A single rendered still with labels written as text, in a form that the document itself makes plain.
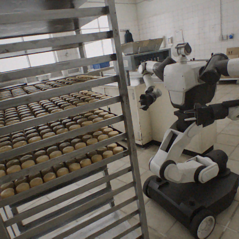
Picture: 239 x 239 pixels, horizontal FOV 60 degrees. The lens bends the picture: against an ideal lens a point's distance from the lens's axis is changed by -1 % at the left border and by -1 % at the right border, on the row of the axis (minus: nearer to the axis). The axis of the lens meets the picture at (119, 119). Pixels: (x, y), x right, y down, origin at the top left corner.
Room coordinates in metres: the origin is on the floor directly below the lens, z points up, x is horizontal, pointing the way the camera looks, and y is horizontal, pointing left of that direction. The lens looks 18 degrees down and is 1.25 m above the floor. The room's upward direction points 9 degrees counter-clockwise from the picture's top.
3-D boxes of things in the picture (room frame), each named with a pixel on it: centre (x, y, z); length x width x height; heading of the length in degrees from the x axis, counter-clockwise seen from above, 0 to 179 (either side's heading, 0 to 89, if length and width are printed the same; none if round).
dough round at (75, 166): (0.86, 0.24, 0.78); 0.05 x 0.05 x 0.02
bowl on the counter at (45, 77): (4.78, 1.49, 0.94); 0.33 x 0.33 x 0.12
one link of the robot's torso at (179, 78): (1.40, -0.51, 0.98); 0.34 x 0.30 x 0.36; 26
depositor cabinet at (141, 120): (3.12, -0.14, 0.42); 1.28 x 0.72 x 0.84; 37
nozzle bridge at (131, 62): (2.74, -0.42, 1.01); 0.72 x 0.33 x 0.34; 127
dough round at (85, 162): (0.88, 0.19, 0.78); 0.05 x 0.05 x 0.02
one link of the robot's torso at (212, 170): (1.42, -0.56, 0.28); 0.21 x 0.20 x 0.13; 116
